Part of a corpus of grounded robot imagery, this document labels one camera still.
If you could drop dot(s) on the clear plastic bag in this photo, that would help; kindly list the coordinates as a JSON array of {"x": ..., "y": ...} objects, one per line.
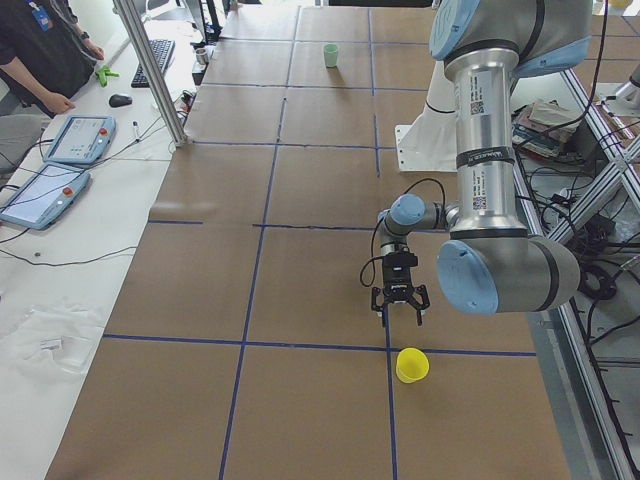
[{"x": 60, "y": 338}]

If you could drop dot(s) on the person in black shirt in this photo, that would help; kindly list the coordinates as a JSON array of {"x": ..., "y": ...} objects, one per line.
[{"x": 46, "y": 56}]

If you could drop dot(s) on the green clamp tool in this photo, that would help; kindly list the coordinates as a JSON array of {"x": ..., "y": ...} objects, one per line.
[{"x": 104, "y": 73}]

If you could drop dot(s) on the lower teach pendant tablet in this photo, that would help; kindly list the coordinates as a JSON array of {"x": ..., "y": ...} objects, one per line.
[{"x": 45, "y": 196}]

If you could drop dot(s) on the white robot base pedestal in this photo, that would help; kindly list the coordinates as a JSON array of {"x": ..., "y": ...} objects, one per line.
[{"x": 428, "y": 144}]

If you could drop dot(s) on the black computer mouse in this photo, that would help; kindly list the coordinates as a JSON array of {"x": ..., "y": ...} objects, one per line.
[{"x": 119, "y": 100}]

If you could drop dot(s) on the silver metal cup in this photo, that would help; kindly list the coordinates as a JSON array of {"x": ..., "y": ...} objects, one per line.
[{"x": 202, "y": 57}]

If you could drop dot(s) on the light green cup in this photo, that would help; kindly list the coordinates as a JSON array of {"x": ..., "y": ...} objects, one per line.
[{"x": 330, "y": 54}]

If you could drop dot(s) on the stack of books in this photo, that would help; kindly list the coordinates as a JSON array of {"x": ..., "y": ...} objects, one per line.
[{"x": 535, "y": 128}]

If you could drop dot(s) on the teach pendant tablet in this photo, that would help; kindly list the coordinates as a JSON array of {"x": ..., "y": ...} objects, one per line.
[
  {"x": 45, "y": 196},
  {"x": 82, "y": 140}
]

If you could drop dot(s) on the aluminium frame post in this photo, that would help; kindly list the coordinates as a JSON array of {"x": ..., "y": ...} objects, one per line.
[{"x": 141, "y": 43}]

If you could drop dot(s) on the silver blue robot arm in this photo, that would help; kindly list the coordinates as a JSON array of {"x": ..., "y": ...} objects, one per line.
[{"x": 490, "y": 263}]

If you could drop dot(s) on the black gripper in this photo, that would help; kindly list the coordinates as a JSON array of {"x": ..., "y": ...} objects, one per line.
[{"x": 398, "y": 283}]

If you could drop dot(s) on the upper teach pendant tablet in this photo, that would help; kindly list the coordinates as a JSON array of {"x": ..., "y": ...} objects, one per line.
[{"x": 82, "y": 140}]

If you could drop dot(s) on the yellow cup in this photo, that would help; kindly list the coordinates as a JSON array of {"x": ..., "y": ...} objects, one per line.
[{"x": 412, "y": 365}]

